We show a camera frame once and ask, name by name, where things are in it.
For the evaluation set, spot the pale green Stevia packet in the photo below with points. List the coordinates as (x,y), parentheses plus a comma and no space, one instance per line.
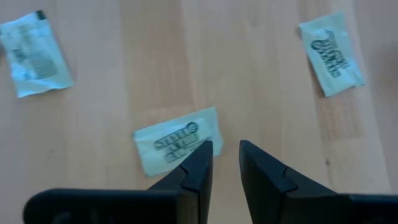
(34,56)
(332,56)
(161,146)

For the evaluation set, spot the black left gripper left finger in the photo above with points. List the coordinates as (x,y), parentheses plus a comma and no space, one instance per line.
(186,193)

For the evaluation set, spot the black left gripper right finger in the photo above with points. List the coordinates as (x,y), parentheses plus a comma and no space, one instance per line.
(267,193)

